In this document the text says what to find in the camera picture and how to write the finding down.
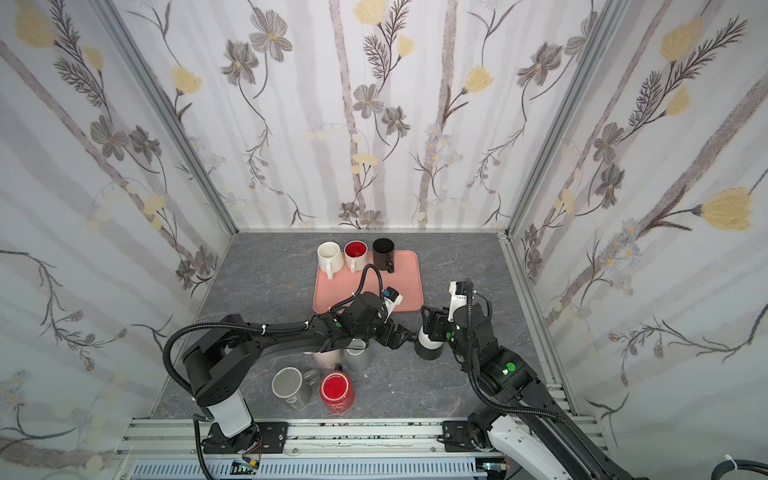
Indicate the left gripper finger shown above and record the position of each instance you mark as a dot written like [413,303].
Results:
[400,330]
[396,342]

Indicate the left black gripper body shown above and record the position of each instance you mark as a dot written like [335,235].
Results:
[380,331]

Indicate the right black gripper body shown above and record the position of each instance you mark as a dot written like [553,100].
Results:
[438,327]

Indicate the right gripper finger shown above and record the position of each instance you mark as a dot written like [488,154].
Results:
[432,316]
[439,339]

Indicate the grey mug white base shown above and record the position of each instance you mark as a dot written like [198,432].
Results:
[426,348]

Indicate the small grey upside-down mug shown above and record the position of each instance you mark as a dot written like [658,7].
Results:
[357,357]

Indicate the pink upside-down mug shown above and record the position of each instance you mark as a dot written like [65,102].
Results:
[327,360]

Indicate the black mug white rim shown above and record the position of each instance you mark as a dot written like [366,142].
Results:
[383,255]

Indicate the red upside-down mug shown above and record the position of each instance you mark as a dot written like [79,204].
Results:
[337,391]

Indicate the white mug red inside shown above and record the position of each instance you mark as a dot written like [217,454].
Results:
[356,255]

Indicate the cream ribbed mug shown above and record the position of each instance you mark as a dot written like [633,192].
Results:
[330,259]

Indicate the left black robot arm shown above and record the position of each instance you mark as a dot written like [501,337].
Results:
[178,343]

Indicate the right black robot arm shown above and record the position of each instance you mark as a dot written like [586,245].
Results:
[518,416]

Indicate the large grey upside-down mug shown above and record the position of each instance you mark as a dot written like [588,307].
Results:
[294,386]

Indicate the white slotted cable duct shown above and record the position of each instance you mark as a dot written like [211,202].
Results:
[356,468]

